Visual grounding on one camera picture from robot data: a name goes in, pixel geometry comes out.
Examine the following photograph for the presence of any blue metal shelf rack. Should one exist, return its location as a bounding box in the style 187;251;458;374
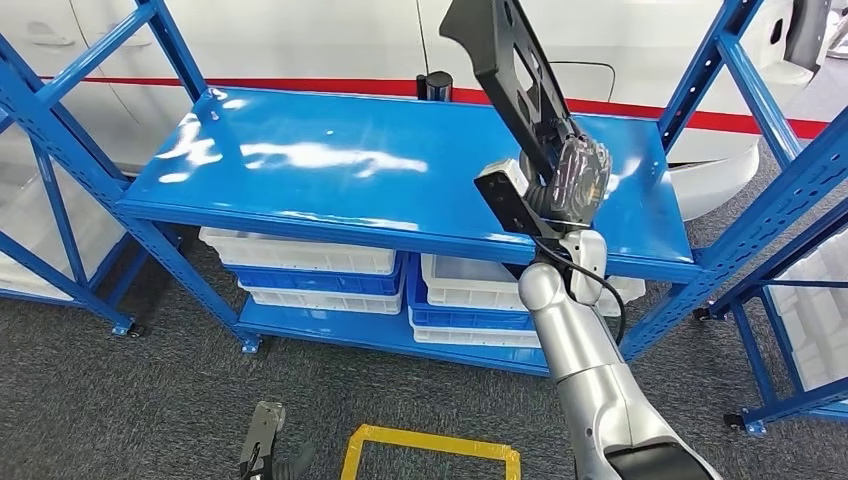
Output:
695;198;848;439
0;112;144;338
0;0;848;379

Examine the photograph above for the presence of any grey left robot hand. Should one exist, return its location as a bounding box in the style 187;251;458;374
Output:
272;440;321;480

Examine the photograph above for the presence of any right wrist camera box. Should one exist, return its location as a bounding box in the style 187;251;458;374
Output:
473;157;564;241

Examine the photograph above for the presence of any white car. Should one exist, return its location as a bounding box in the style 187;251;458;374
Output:
0;0;848;223

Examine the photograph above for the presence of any black plastic plate frame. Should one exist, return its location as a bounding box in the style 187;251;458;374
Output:
439;0;583;192

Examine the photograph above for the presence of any black cylinder sensor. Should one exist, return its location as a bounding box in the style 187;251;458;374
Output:
415;70;455;103

